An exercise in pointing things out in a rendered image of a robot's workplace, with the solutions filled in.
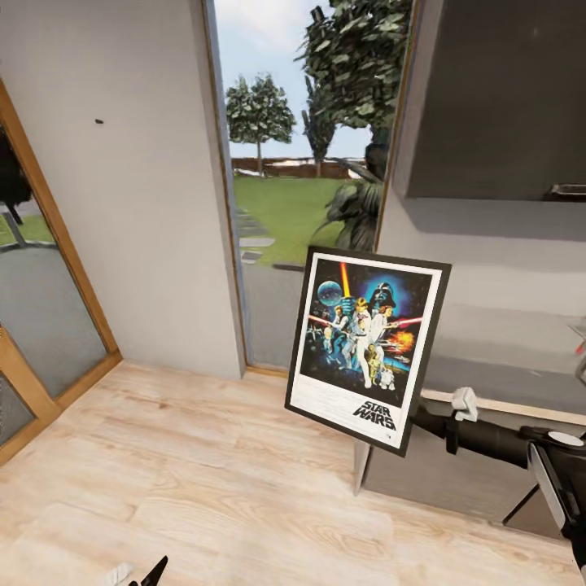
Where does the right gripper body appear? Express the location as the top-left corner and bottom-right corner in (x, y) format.
(444, 408), (499, 459)

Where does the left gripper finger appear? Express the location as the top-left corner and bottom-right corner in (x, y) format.
(141, 556), (168, 586)

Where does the poster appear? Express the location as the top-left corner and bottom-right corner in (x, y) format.
(284, 246), (451, 458)

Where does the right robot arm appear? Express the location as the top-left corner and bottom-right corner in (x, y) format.
(409, 387), (586, 583)

